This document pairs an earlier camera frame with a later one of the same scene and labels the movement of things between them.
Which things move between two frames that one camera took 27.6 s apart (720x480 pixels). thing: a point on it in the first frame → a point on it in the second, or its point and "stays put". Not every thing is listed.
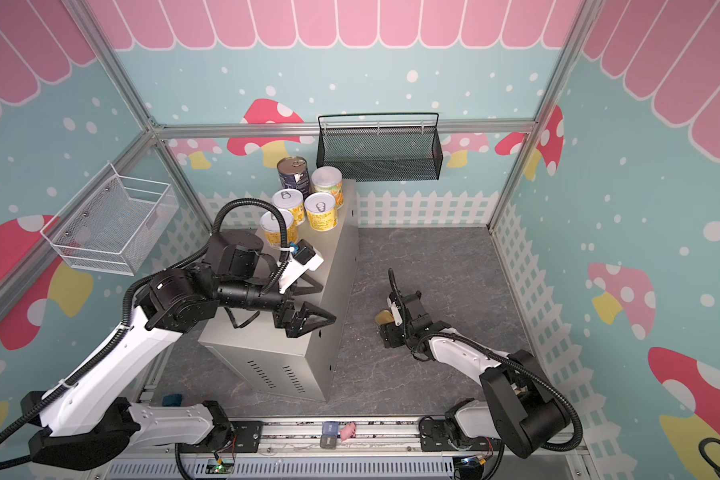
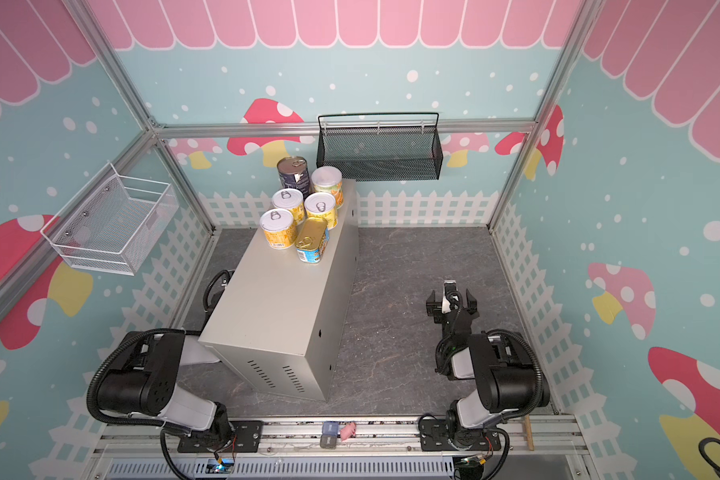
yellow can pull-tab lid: x=322 y=211 stays put
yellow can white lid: x=327 y=179 stays put
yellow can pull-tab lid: x=291 y=200 stays put
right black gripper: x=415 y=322 → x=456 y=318
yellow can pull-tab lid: x=271 y=225 stays put
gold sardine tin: x=384 y=317 → x=312 y=240
